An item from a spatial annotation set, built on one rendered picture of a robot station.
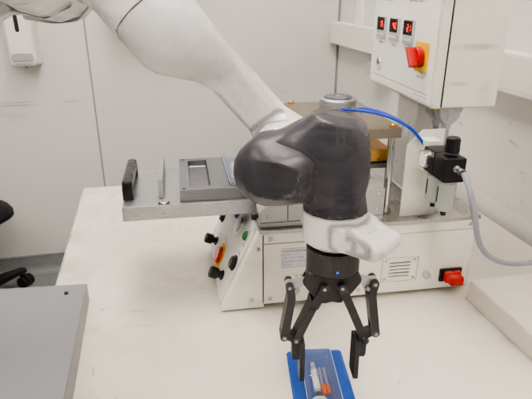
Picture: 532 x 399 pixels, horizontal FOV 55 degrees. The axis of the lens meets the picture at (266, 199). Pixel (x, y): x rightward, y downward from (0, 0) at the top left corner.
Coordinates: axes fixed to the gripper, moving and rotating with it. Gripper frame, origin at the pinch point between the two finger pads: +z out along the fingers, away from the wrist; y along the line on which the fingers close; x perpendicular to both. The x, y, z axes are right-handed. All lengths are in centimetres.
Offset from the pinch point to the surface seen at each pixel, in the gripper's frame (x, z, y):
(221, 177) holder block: -37.3, -17.1, 16.5
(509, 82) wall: -64, -31, -56
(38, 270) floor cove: -174, 80, 117
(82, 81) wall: -181, -14, 83
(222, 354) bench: -11.7, 7.5, 16.9
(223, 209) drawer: -30.4, -12.8, 16.1
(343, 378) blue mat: -4.3, 7.6, -3.7
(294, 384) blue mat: -3.3, 7.6, 4.6
